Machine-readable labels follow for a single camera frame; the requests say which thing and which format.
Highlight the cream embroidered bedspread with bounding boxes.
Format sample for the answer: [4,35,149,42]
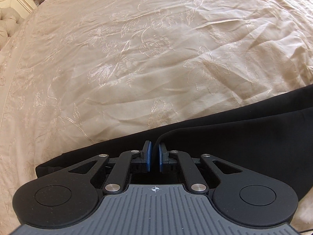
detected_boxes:
[1,0,312,234]

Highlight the black pants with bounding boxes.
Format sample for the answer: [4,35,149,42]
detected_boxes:
[36,85,312,198]

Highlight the cream nightstand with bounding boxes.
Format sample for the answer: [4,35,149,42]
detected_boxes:
[0,0,37,19]

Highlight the tufted beige headboard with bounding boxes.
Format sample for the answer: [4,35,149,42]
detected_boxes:
[0,7,24,49]

